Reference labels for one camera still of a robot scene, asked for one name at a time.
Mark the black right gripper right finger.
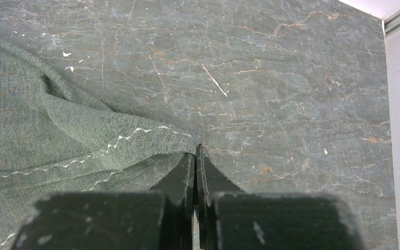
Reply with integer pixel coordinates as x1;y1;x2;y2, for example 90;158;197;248
195;144;244;249

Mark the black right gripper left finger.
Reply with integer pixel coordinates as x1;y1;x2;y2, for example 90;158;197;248
151;154;195;249

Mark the grey cloth napkin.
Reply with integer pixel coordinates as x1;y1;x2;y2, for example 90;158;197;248
0;40;197;249

